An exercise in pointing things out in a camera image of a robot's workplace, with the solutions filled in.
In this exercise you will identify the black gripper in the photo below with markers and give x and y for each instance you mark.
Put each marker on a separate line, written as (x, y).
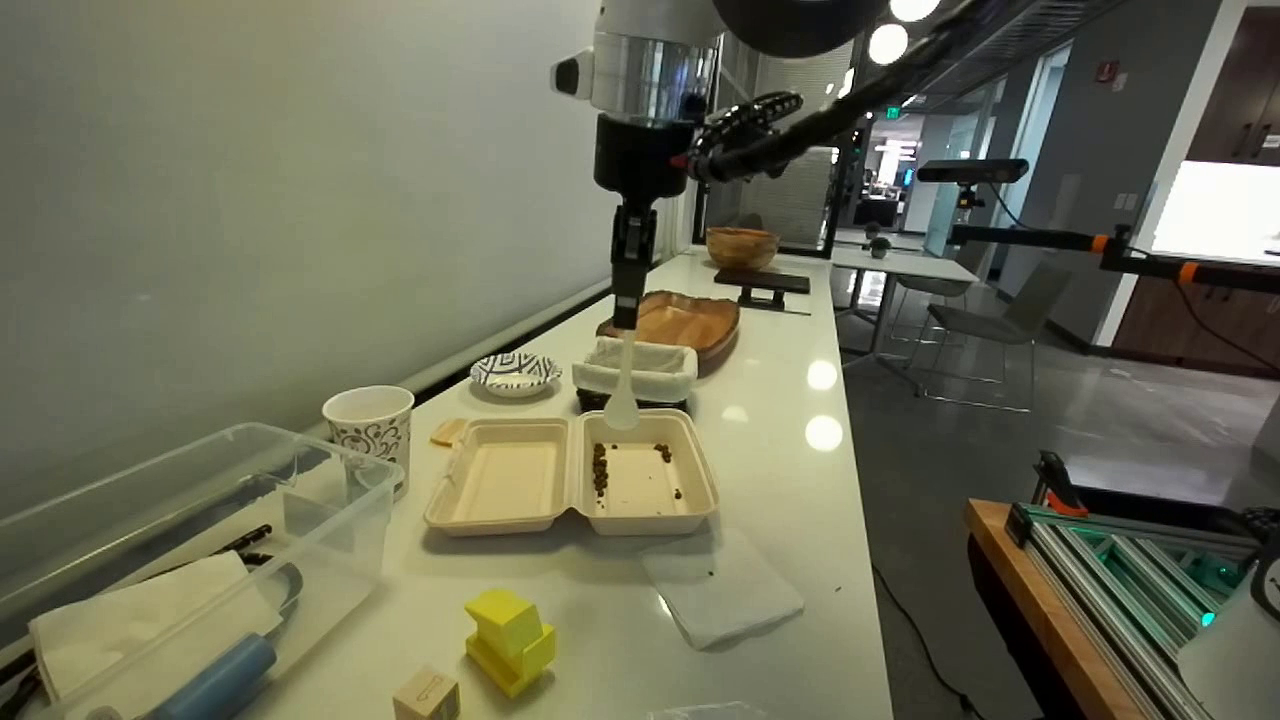
(642, 159)

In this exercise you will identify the white plastic spoon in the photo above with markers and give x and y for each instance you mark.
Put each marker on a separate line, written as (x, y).
(622, 400)

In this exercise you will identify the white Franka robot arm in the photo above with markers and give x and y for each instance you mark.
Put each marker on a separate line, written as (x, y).
(655, 60)

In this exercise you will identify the beige clamshell takeaway pack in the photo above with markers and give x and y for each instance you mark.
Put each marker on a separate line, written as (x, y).
(532, 481)

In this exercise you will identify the patterned white paper cup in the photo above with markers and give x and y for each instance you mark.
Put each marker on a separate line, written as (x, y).
(364, 431)

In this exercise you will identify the brown wooden tray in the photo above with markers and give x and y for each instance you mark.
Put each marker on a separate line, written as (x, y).
(692, 321)

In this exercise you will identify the wooden bowl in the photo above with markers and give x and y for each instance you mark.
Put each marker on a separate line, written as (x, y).
(741, 246)

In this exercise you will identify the white square bowl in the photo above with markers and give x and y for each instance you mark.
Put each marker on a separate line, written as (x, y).
(663, 369)

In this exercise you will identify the black flat stand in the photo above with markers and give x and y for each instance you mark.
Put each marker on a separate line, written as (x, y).
(774, 280)

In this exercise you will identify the small patterned saucer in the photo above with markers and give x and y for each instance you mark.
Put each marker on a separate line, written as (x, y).
(515, 377)

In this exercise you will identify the small beige chip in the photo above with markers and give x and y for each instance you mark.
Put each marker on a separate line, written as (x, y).
(449, 433)

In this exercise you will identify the white background desk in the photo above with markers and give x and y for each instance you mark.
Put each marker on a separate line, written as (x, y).
(904, 264)

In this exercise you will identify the white paper napkin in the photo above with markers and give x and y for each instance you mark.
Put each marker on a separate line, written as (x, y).
(724, 592)

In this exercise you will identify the yellow stepped block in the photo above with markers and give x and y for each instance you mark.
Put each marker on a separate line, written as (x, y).
(510, 642)

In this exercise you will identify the black boom with orange clamps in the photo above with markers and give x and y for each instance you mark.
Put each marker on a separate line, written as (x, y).
(1043, 241)

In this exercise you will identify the small wooden cube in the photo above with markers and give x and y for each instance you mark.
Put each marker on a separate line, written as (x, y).
(427, 697)

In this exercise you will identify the clear plastic storage bin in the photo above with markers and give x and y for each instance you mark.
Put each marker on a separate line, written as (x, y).
(146, 504)

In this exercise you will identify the wooden base table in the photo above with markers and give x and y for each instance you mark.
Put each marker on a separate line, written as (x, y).
(1052, 624)

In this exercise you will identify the white folded tissue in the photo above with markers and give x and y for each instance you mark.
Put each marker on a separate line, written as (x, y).
(121, 623)

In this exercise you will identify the black camera on stand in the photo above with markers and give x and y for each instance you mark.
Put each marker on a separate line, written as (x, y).
(975, 169)

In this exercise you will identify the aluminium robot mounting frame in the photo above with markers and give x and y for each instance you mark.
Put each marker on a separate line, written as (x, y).
(1147, 575)

